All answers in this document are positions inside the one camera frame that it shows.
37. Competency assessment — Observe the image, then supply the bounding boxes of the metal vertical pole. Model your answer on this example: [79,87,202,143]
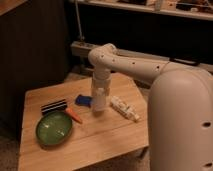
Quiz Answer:
[74,0,85,44]

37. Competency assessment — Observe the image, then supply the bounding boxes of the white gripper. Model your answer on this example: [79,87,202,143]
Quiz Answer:
[91,75,111,103]

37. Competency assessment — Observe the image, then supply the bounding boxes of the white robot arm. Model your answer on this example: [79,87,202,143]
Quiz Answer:
[88,44,213,171]

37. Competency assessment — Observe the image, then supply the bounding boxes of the white ceramic cup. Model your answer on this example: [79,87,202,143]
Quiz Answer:
[92,88,107,112]

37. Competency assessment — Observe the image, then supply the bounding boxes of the black white striped block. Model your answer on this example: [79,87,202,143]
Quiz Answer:
[41,99,67,115]

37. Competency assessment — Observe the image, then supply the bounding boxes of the wooden table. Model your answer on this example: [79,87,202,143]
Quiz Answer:
[18,73,148,171]

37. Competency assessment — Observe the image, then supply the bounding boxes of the upper cluttered shelf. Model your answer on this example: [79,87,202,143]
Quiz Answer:
[69,0,213,21]

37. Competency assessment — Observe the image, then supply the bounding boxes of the green round plate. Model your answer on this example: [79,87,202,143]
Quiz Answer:
[35,111,73,146]

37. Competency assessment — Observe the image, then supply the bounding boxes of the blue sponge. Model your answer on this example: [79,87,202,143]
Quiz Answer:
[75,95,92,107]

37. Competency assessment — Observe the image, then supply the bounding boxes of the orange toy carrot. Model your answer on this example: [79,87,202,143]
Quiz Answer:
[65,108,83,124]

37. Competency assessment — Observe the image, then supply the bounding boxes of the black handle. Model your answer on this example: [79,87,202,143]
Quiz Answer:
[169,58,200,66]

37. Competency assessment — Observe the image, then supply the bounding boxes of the grey metal shelf beam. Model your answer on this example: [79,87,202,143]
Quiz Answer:
[70,41,213,73]

